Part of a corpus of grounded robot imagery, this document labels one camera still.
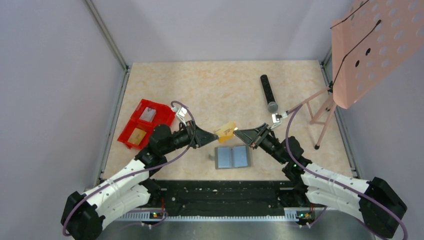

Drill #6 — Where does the black microphone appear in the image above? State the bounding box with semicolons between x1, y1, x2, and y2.
260;74;279;113

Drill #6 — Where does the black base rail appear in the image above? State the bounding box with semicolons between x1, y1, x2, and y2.
129;178;327;218

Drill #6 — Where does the aluminium frame post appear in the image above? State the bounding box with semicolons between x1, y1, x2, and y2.
82;0;130;73

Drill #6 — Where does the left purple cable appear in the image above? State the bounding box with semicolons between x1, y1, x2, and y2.
62;100;196;238

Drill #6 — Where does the pink music stand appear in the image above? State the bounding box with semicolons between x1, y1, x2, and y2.
284;0;424;151

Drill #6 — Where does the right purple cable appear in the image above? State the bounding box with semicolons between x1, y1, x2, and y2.
284;100;409;240

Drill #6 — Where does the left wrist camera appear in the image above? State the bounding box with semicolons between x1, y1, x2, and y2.
171;106;188;126

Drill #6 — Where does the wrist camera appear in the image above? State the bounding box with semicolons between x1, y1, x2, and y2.
171;106;188;126
270;111;288;130

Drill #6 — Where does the grey card holder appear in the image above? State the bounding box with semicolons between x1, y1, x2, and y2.
208;145;252;170

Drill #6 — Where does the gold card in bin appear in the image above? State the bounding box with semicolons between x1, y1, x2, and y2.
127;128;146;146

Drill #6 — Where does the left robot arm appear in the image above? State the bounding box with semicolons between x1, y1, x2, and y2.
60;120;219;240

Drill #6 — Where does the purple cable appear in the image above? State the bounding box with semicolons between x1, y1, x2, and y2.
284;100;409;240
62;100;196;238

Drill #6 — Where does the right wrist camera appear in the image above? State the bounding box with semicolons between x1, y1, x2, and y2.
270;111;288;130

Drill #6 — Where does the red plastic bin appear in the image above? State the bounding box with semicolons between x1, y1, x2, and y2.
117;99;175;150

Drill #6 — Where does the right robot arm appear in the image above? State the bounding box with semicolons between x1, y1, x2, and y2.
234;123;407;239

